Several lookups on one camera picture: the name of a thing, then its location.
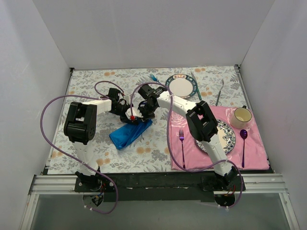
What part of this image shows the blue satin napkin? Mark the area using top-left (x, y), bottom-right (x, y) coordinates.
top-left (109, 120), bottom-right (153, 150)

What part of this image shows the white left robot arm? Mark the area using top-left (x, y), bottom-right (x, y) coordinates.
top-left (63, 88), bottom-right (130, 192)

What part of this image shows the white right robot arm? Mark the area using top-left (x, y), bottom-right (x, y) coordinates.
top-left (131, 82), bottom-right (244, 192)

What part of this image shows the blue fork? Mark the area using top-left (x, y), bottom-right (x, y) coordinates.
top-left (149, 74), bottom-right (160, 82)

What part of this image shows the white plate teal rim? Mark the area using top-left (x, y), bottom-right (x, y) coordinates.
top-left (165, 74), bottom-right (197, 99)

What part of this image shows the purple metallic fork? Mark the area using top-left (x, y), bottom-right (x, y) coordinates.
top-left (179, 129), bottom-right (186, 169)

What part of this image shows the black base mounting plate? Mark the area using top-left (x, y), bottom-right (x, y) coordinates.
top-left (74, 171), bottom-right (245, 202)

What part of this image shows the blue floral dinner plate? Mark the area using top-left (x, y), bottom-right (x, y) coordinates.
top-left (195, 118), bottom-right (237, 155)

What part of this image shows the cream ceramic mug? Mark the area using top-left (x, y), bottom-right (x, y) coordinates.
top-left (230, 105), bottom-right (252, 129)

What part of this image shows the purple metallic spoon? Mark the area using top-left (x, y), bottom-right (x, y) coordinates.
top-left (240, 129), bottom-right (248, 168)

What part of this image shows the pink floral placemat cloth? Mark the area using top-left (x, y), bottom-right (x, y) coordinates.
top-left (169, 106), bottom-right (270, 170)

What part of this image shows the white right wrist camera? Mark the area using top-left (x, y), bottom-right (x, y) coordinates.
top-left (125, 107), bottom-right (143, 121)

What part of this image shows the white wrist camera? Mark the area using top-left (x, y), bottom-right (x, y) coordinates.
top-left (125, 107), bottom-right (143, 121)
top-left (123, 95), bottom-right (131, 104)

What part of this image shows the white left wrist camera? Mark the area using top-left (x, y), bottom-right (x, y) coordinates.
top-left (123, 95), bottom-right (131, 104)

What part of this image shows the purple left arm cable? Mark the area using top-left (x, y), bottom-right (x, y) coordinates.
top-left (40, 80), bottom-right (125, 214)

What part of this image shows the teal handled knife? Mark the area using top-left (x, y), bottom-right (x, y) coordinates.
top-left (190, 72), bottom-right (202, 101)

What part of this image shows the aluminium frame rail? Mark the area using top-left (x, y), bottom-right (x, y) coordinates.
top-left (21, 172), bottom-right (299, 230)

